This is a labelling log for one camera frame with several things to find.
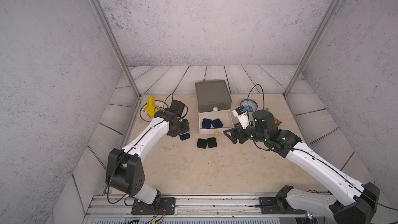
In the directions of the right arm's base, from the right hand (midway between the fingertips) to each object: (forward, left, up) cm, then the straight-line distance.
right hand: (230, 129), depth 72 cm
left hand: (+6, +21, -11) cm, 24 cm away
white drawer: (+16, +8, -15) cm, 23 cm away
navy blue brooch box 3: (+3, +23, -12) cm, 26 cm away
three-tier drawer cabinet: (+20, +6, -6) cm, 22 cm away
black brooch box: (+6, +14, -24) cm, 28 cm away
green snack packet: (+20, -34, -23) cm, 46 cm away
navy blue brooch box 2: (+14, +5, -16) cm, 22 cm away
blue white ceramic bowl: (+35, -20, -23) cm, 46 cm away
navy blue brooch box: (+15, +11, -17) cm, 25 cm away
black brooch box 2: (+6, +8, -24) cm, 26 cm away
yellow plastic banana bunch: (+30, +49, -18) cm, 60 cm away
